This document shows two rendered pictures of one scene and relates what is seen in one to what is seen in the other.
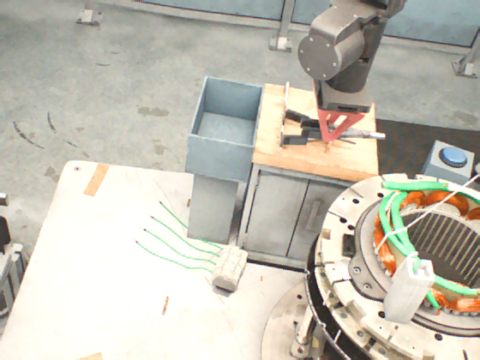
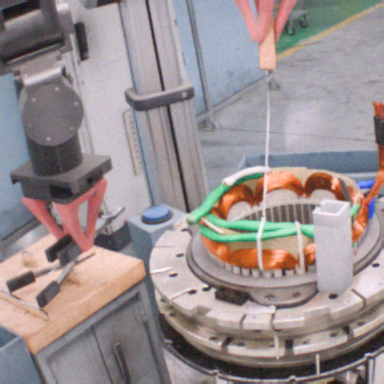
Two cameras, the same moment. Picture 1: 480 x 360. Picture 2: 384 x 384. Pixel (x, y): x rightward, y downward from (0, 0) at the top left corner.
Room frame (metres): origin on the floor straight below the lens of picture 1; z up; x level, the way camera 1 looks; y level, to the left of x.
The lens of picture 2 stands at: (0.16, 0.25, 1.45)
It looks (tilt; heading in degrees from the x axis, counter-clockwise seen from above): 23 degrees down; 313
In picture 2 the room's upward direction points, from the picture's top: 11 degrees counter-clockwise
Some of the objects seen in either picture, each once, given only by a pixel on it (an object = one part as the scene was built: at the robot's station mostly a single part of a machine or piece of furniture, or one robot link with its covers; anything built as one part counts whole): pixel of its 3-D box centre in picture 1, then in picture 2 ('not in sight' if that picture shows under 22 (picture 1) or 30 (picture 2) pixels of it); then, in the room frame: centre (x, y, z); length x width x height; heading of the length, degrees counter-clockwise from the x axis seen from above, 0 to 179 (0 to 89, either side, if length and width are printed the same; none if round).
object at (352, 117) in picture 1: (334, 110); (69, 210); (0.69, -0.12, 1.19); 0.07 x 0.07 x 0.09; 8
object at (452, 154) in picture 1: (453, 155); (156, 213); (0.82, -0.37, 1.04); 0.04 x 0.04 x 0.01
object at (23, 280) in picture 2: (297, 117); (20, 281); (0.79, -0.08, 1.09); 0.04 x 0.01 x 0.02; 75
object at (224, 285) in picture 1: (230, 267); not in sight; (0.67, -0.02, 0.80); 0.10 x 0.05 x 0.04; 169
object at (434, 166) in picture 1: (427, 206); (172, 286); (0.82, -0.37, 0.91); 0.07 x 0.07 x 0.25; 75
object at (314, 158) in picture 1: (316, 130); (43, 286); (0.80, -0.12, 1.05); 0.20 x 0.19 x 0.02; 90
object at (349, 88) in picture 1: (347, 69); (54, 148); (0.69, -0.12, 1.26); 0.10 x 0.07 x 0.07; 8
